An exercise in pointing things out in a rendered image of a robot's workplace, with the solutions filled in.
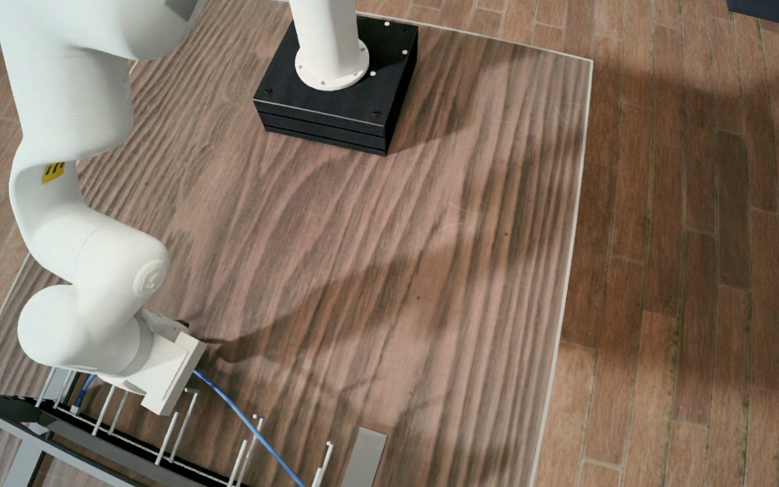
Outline dark grey metal rack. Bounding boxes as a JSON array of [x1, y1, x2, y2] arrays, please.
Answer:
[[0, 367, 385, 487]]

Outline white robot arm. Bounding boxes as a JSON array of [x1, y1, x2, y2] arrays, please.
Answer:
[[0, 0, 369, 416]]

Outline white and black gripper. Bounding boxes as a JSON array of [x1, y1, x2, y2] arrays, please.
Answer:
[[98, 308, 189, 396]]

